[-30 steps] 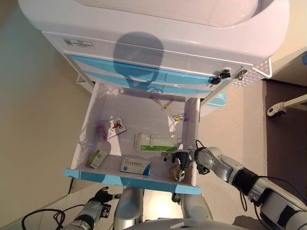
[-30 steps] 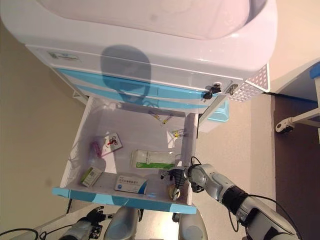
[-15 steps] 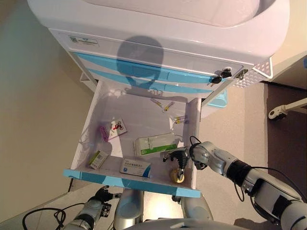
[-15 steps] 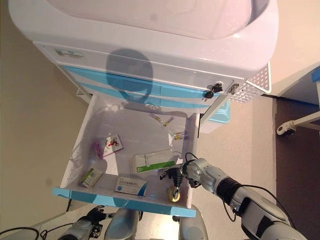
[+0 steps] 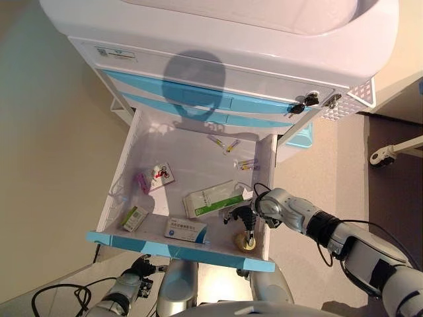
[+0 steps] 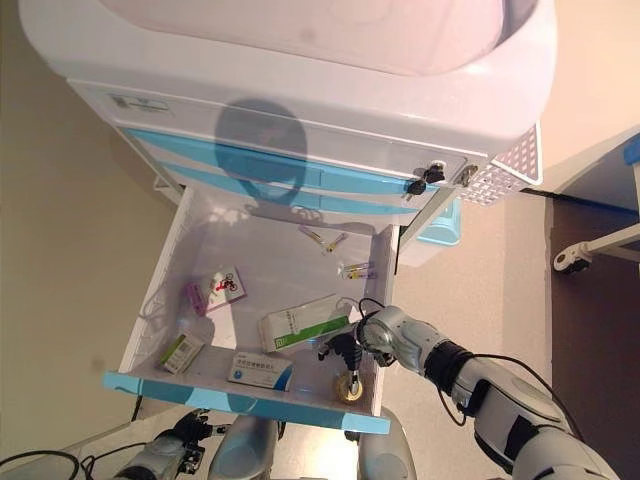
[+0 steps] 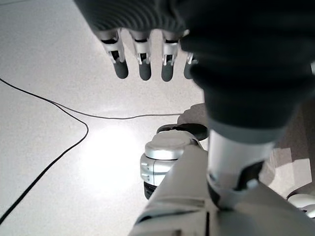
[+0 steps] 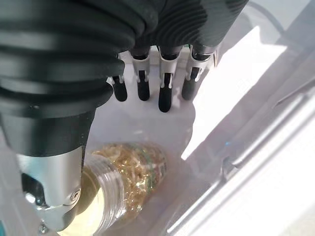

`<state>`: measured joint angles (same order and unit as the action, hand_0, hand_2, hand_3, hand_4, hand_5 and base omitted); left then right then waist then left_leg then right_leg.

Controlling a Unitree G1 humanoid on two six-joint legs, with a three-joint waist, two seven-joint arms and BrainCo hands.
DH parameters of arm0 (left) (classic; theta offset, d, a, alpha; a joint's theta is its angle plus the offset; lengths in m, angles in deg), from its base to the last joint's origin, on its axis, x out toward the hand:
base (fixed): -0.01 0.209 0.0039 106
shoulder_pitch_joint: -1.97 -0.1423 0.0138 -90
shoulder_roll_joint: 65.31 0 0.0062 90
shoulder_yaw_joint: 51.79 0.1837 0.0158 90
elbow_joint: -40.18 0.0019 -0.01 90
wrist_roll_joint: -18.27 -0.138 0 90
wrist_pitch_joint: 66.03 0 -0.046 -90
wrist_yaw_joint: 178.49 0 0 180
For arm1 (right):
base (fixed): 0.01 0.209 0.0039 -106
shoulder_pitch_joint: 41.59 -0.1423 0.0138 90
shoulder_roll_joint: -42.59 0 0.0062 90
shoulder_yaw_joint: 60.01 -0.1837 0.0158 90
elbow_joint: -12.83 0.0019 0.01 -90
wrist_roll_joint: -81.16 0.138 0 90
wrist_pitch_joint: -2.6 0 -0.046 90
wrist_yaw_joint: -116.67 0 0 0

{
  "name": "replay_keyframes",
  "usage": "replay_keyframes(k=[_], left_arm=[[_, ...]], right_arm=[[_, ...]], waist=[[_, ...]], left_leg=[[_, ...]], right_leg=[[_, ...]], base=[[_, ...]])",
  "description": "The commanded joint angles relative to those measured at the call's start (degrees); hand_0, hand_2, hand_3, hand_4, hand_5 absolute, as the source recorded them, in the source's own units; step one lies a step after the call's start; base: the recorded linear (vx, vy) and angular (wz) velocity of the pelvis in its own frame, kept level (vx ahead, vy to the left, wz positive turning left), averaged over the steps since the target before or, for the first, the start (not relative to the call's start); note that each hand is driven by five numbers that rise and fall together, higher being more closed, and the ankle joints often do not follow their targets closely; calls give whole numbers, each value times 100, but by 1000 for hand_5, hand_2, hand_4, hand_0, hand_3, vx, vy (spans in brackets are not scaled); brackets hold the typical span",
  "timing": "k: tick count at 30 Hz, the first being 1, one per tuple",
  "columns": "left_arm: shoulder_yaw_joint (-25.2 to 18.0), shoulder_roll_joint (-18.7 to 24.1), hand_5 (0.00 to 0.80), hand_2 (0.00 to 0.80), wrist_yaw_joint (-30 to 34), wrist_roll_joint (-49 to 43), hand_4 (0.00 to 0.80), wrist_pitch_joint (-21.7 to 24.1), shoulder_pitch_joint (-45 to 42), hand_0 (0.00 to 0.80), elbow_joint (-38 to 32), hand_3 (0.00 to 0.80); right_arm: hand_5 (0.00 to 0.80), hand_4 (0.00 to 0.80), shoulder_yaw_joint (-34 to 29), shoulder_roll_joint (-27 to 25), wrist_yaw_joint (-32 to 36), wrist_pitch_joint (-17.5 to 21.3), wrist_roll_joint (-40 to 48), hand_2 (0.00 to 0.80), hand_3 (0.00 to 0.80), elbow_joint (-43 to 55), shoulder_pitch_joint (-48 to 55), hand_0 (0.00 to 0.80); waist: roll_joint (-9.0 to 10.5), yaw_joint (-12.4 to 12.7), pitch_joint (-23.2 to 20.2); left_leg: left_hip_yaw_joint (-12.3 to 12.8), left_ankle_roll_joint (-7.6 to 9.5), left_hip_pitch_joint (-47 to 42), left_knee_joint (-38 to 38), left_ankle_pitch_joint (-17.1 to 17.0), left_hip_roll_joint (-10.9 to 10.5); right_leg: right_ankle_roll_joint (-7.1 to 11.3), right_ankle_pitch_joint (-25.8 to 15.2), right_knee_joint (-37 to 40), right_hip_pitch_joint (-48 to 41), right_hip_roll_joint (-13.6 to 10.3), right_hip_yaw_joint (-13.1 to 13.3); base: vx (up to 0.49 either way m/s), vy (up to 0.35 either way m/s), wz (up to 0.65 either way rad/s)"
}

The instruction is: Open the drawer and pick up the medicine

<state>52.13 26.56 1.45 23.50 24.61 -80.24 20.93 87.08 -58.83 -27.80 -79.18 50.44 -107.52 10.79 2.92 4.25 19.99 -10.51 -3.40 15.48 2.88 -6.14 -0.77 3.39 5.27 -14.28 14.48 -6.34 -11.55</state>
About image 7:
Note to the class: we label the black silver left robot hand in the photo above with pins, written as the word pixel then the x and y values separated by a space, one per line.
pixel 246 61

